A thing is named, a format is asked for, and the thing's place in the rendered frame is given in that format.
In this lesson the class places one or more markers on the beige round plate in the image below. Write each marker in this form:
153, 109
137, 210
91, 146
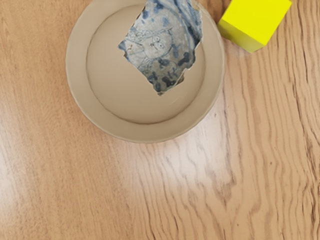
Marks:
117, 95

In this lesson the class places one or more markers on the blue white ceramic shard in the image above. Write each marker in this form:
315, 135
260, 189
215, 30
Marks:
160, 47

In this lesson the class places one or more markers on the yellow block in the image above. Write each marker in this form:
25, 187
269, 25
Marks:
252, 22

